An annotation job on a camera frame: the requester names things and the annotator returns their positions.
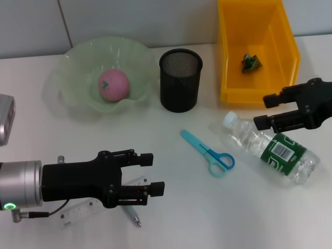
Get yellow plastic bin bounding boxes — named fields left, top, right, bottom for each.
left=217, top=0, right=301, bottom=105

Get black mesh pen holder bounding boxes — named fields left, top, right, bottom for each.
left=159, top=48, right=203, bottom=113

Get transparent plastic ruler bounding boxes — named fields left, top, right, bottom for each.
left=60, top=175, right=152, bottom=229

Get pink peach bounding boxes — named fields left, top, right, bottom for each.
left=98, top=68, right=130, bottom=103

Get grey clear ballpoint pen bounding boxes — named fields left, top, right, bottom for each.
left=121, top=205, right=143, bottom=228

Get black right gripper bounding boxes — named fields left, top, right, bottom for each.
left=253, top=77, right=332, bottom=134

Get pale green glass fruit bowl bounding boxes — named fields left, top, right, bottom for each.
left=43, top=36, right=154, bottom=122

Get left arm gripper cable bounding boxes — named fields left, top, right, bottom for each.
left=10, top=155, right=70, bottom=223

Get green plastic wrapper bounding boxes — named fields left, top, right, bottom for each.
left=240, top=53, right=263, bottom=75

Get clear green-label water bottle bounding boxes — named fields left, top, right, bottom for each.
left=222, top=110, right=321, bottom=185

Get blue scissors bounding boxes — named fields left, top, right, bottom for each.
left=179, top=129, right=236, bottom=179

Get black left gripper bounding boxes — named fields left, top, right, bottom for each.
left=41, top=148, right=166, bottom=209

